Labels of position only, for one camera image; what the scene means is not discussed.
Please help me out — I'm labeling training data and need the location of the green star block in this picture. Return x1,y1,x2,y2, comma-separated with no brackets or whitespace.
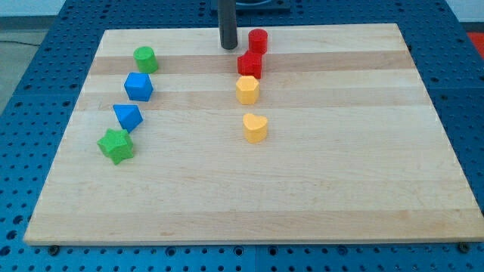
97,128,134,165

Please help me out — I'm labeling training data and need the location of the yellow hexagon block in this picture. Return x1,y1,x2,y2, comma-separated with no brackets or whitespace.
235,76,259,105

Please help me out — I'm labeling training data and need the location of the green cylinder block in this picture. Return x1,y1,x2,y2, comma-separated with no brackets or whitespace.
133,46,159,74

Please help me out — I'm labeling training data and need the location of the light wooden board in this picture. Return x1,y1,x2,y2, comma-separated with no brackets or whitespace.
24,23,483,246

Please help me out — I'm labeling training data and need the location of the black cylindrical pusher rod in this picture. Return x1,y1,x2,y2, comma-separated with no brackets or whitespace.
217,0,238,50

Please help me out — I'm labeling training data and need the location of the blue hexagon block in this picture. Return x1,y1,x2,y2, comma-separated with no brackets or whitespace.
124,73,154,102

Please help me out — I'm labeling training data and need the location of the red cylinder block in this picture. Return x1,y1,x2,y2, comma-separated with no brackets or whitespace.
248,29,268,54

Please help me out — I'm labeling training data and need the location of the red pentagon block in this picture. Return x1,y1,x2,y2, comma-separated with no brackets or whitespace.
237,51,262,79

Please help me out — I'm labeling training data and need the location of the blue triangle block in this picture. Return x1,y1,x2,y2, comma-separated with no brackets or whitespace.
113,104,144,133

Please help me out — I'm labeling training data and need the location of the yellow heart block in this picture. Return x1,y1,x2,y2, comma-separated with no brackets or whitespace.
243,113,268,144

